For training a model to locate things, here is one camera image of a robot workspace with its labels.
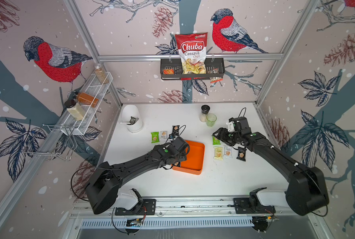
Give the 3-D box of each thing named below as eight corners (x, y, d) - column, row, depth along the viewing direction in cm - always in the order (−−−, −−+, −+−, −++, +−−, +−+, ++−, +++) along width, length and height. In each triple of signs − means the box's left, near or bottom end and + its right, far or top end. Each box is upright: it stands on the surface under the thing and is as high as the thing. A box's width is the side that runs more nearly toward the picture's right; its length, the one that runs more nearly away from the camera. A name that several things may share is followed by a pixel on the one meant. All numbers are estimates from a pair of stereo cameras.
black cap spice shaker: (198, 118, 113) (199, 107, 103) (203, 114, 116) (205, 103, 106) (204, 123, 110) (207, 112, 100) (210, 119, 113) (212, 108, 103)
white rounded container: (125, 132, 104) (118, 119, 93) (129, 118, 112) (123, 104, 101) (141, 132, 104) (136, 119, 93) (144, 118, 112) (140, 104, 101)
